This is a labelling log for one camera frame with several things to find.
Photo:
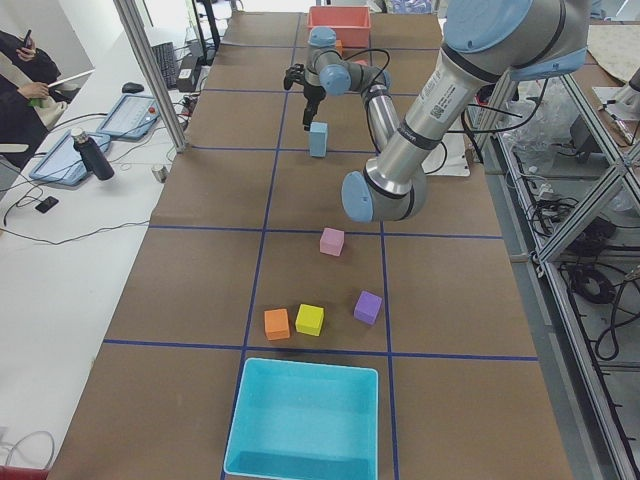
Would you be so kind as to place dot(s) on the light pink foam block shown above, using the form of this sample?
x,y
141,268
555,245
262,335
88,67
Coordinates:
x,y
332,241

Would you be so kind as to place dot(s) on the black water bottle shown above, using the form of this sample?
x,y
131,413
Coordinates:
x,y
91,154

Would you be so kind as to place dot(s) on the aluminium frame post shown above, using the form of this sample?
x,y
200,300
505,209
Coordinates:
x,y
133,26

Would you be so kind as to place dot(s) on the black keyboard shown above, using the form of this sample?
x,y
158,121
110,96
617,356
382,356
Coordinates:
x,y
165,56

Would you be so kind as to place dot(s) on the small metal cup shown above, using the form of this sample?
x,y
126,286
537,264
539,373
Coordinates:
x,y
160,173

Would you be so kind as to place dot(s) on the purple foam block left side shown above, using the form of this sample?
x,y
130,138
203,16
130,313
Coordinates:
x,y
367,307

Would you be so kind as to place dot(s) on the black smartphone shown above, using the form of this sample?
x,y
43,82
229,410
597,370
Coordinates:
x,y
46,204

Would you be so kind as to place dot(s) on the blue teach pendant near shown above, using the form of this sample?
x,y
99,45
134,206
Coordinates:
x,y
63,165

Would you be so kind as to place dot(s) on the blue teach pendant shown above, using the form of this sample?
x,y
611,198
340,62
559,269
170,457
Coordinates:
x,y
131,118
63,165

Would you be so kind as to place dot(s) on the person in dark clothes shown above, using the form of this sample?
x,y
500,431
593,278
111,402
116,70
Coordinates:
x,y
28,108

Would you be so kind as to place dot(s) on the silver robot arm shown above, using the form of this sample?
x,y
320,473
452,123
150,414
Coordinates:
x,y
483,40
326,73

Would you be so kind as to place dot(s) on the blue teach pendant far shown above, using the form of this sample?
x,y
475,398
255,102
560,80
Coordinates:
x,y
131,118

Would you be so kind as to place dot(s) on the pink plastic bin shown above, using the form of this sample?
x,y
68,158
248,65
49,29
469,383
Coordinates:
x,y
352,24

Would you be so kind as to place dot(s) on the light blue foam block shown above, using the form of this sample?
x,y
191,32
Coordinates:
x,y
317,149

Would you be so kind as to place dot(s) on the teal plastic bin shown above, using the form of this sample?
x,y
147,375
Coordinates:
x,y
298,420

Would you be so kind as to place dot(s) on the black computer mouse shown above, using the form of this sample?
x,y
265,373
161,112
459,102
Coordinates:
x,y
132,88

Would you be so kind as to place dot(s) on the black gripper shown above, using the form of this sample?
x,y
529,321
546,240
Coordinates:
x,y
313,93

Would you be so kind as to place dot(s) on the yellow foam block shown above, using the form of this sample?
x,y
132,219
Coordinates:
x,y
309,319

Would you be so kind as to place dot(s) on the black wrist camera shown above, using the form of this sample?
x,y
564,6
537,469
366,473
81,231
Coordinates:
x,y
295,74

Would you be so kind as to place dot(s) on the orange foam block left side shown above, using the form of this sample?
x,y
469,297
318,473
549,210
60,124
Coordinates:
x,y
276,324

